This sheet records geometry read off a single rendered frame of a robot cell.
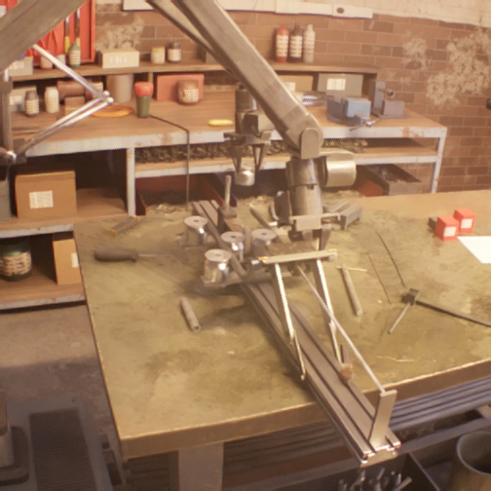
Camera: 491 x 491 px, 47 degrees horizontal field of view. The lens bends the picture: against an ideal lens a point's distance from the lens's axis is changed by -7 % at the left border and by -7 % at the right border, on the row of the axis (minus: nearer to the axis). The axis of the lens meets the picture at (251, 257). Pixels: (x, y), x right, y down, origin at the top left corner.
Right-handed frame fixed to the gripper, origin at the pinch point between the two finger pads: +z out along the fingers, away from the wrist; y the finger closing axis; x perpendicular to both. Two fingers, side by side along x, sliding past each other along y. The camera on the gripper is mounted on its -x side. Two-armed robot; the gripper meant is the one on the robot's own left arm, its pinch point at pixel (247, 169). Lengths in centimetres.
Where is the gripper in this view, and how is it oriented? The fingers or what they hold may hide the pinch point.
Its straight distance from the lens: 146.5
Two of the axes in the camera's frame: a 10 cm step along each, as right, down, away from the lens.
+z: 0.2, 9.5, 3.1
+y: 9.0, -1.5, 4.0
